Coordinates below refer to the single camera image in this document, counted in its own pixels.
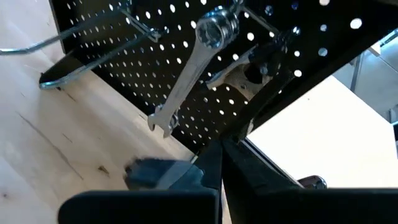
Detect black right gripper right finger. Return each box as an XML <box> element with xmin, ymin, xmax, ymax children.
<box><xmin>223</xmin><ymin>139</ymin><xmax>398</xmax><ymax>224</ymax></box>

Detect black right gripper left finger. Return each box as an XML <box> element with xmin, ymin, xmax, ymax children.
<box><xmin>58</xmin><ymin>139</ymin><xmax>223</xmax><ymax>224</ymax></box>

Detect metal spring clamp black tips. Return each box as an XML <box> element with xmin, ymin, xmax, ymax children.
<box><xmin>205</xmin><ymin>29</ymin><xmax>301</xmax><ymax>101</ymax></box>

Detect chrome combination wrench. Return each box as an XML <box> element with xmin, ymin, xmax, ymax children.
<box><xmin>147</xmin><ymin>5</ymin><xmax>241</xmax><ymax>139</ymax></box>
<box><xmin>167</xmin><ymin>7</ymin><xmax>242</xmax><ymax>133</ymax></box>

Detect black perforated metal pegboard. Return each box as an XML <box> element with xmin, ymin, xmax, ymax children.
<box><xmin>39</xmin><ymin>0</ymin><xmax>398</xmax><ymax>190</ymax></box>

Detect double prong metal hook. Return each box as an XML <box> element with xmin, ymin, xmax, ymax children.
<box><xmin>231</xmin><ymin>0</ymin><xmax>301</xmax><ymax>37</ymax></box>

